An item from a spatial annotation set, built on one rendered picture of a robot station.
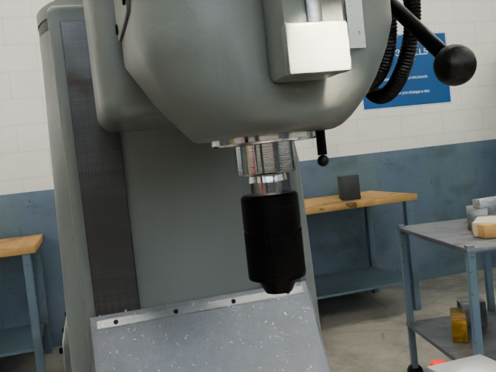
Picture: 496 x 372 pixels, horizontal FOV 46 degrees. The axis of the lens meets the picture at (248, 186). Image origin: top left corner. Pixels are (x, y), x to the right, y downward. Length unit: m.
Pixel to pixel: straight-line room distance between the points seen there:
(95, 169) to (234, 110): 0.45
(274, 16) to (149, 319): 0.56
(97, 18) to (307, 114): 0.25
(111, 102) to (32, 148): 4.12
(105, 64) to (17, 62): 4.19
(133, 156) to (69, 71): 0.14
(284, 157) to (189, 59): 0.12
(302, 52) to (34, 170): 4.36
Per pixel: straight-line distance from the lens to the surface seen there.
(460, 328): 2.99
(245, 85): 0.38
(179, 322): 0.84
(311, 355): 0.87
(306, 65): 0.35
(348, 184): 4.42
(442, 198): 5.60
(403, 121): 5.42
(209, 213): 0.84
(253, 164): 0.45
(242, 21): 0.38
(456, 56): 0.44
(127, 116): 0.56
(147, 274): 0.84
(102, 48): 0.56
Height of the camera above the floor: 1.30
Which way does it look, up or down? 3 degrees down
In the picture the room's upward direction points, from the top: 6 degrees counter-clockwise
